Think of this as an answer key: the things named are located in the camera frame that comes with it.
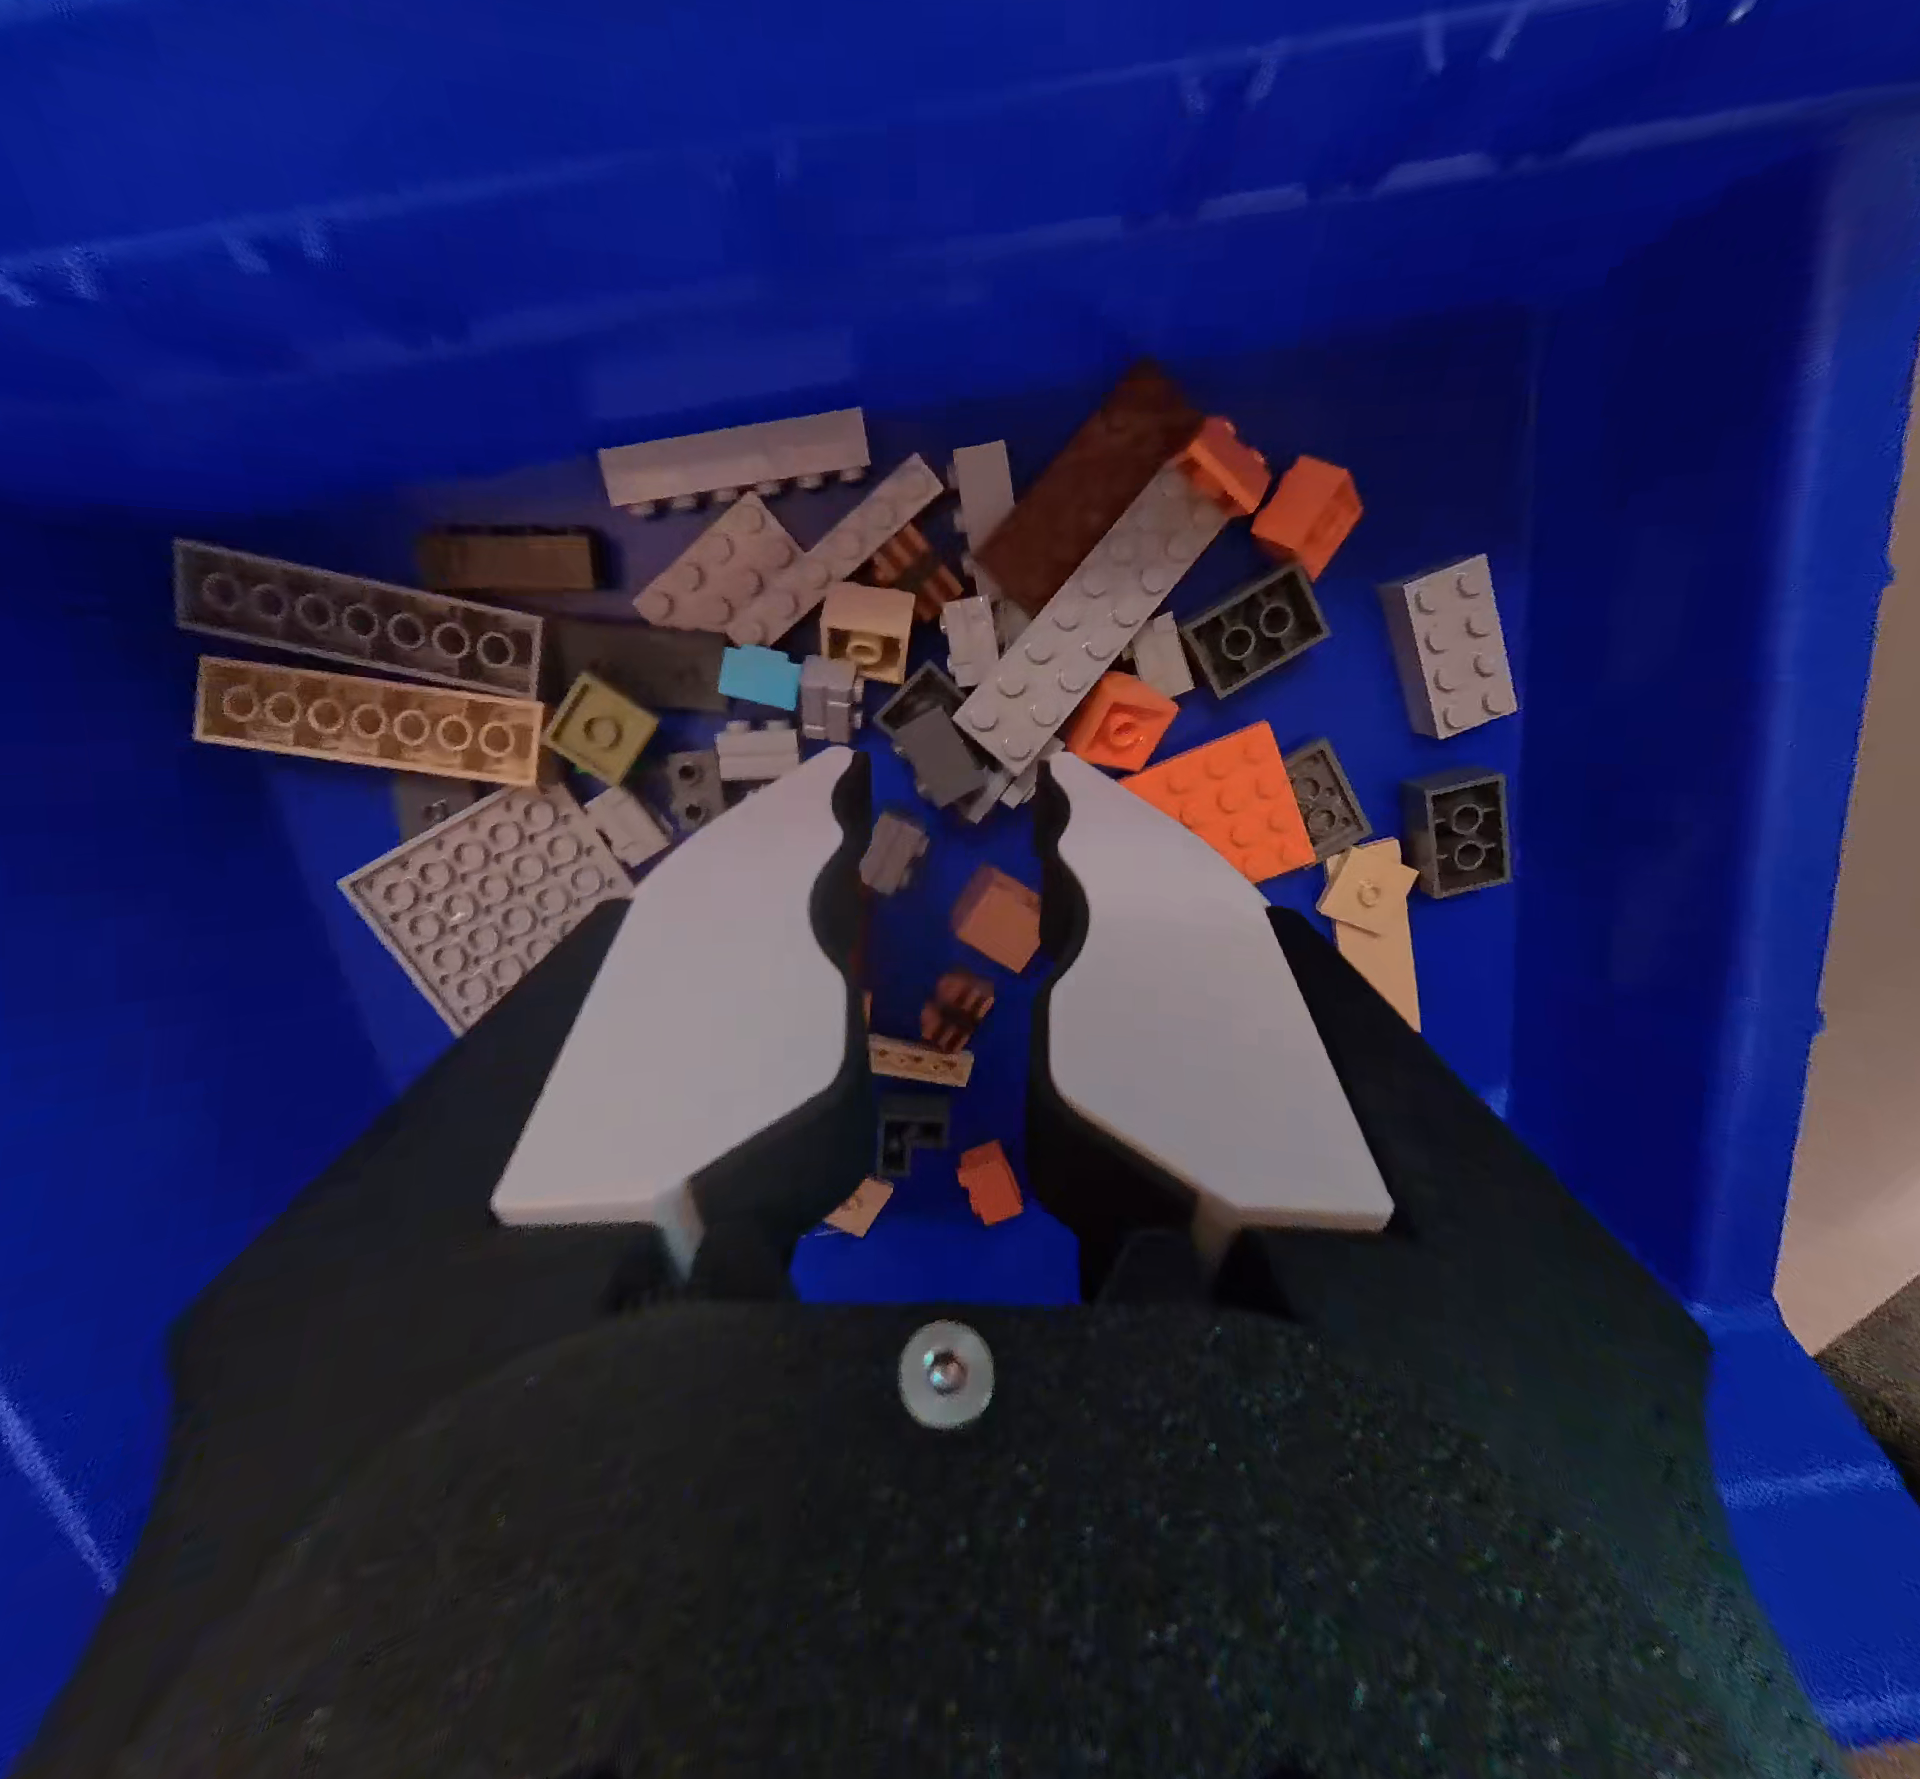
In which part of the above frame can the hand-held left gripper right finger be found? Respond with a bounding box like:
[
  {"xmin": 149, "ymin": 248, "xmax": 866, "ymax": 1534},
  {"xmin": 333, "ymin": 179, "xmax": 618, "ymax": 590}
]
[{"xmin": 1024, "ymin": 753, "xmax": 1398, "ymax": 1294}]

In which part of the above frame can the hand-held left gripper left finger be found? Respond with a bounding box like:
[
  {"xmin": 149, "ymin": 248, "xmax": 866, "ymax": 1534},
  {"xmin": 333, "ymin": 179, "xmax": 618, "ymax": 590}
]
[{"xmin": 491, "ymin": 744, "xmax": 878, "ymax": 1286}]

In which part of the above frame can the pile of toy bricks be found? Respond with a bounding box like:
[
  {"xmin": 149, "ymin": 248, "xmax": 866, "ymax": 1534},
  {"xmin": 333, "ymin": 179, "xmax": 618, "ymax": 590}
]
[{"xmin": 172, "ymin": 360, "xmax": 1521, "ymax": 1239}]

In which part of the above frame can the blue plastic bin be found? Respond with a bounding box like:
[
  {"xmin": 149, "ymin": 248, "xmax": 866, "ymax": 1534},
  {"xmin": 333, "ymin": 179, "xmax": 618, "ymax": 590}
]
[{"xmin": 0, "ymin": 0, "xmax": 1920, "ymax": 1750}]

